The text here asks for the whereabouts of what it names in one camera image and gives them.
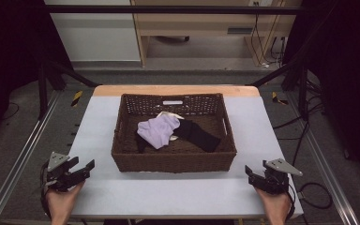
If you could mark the black sock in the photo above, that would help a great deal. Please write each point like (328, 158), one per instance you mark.
(198, 135)

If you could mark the light wooden desk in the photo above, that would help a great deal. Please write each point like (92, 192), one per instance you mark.
(200, 25)

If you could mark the lavender cloth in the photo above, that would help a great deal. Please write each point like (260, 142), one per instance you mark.
(157, 129)

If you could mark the black metal stand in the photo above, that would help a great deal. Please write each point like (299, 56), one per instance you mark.
(293, 81)
(48, 84)

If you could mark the brown wicker basket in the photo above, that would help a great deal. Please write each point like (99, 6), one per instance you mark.
(128, 156)

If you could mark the yellow black tape marker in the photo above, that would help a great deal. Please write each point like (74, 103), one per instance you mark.
(77, 98)
(277, 98)

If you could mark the small black cloth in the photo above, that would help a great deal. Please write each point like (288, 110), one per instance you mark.
(140, 144)

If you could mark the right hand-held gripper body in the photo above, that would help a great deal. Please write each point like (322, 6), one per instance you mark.
(276, 179)

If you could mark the white cabinet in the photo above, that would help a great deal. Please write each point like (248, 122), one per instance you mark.
(97, 34)

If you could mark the cream cloth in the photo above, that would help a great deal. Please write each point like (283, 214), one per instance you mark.
(172, 115)

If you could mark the person's left hand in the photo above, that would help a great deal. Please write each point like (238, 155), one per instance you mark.
(62, 200)

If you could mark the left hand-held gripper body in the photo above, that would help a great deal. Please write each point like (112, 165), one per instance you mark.
(59, 178)

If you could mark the aluminium floor rail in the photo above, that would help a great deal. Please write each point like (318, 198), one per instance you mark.
(12, 168)
(322, 162)

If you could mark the person's right hand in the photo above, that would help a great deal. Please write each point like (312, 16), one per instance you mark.
(273, 203)

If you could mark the black curtain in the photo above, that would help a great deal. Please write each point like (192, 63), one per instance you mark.
(9, 47)
(343, 62)

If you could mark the black horizontal frame bar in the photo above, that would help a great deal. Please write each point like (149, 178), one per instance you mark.
(168, 9)

